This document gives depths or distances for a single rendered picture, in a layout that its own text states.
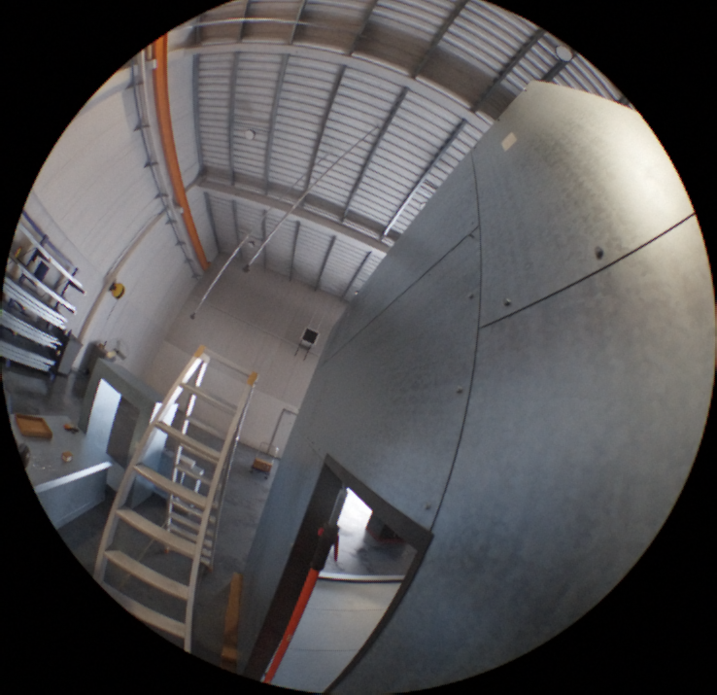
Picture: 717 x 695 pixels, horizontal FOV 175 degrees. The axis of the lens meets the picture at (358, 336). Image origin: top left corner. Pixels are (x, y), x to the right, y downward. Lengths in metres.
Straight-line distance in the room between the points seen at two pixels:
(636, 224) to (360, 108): 6.19
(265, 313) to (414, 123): 9.50
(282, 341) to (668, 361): 10.87
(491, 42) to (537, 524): 6.21
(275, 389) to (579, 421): 10.44
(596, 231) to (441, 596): 0.41
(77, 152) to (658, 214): 6.96
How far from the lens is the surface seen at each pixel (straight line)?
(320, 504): 0.86
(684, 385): 0.22
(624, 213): 0.31
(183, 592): 1.24
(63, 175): 6.74
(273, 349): 10.77
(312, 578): 0.84
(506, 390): 0.27
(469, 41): 6.08
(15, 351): 6.22
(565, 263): 0.30
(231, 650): 2.37
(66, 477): 2.74
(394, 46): 6.03
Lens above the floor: 2.22
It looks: 23 degrees up
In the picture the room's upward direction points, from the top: 20 degrees clockwise
